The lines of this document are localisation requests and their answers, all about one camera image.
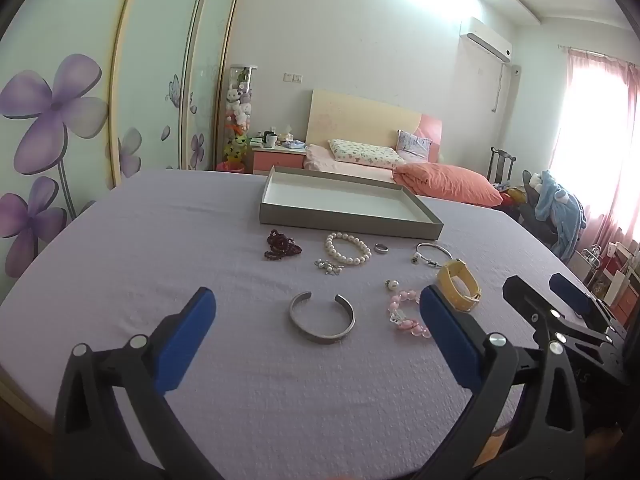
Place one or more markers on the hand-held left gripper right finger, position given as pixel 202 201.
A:
pixel 450 340

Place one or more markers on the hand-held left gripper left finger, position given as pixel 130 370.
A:
pixel 185 340

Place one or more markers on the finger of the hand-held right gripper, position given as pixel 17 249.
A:
pixel 522 297
pixel 570 292

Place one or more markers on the small pearl stud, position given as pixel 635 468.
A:
pixel 391 285

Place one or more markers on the thin silver bangle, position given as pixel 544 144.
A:
pixel 414 258

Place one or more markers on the silver cuff bangle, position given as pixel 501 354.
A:
pixel 295 317

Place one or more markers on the grey shallow tray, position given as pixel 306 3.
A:
pixel 345 200

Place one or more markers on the black office chair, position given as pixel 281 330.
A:
pixel 530 215

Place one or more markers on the blue plush robe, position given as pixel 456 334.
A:
pixel 560 210

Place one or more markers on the dark wooden chair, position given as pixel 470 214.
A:
pixel 500 165

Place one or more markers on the folded pink quilt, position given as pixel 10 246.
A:
pixel 445 182

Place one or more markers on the pink curtain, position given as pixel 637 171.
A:
pixel 580 150

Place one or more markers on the red trash bin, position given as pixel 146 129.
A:
pixel 230 166

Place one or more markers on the purple print pillow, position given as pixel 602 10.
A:
pixel 414 145

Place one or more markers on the pink and white nightstand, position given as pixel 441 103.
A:
pixel 277 160

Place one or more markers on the floral print pillow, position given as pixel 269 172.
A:
pixel 365 152

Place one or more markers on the clear tube of plush toys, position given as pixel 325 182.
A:
pixel 240 105

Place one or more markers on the cream and pink headboard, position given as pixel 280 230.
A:
pixel 360 115

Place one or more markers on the floral sliding door wardrobe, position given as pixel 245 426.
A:
pixel 75 110

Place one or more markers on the white air conditioner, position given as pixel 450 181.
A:
pixel 487 40

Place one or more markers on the white wall switch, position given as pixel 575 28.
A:
pixel 293 78

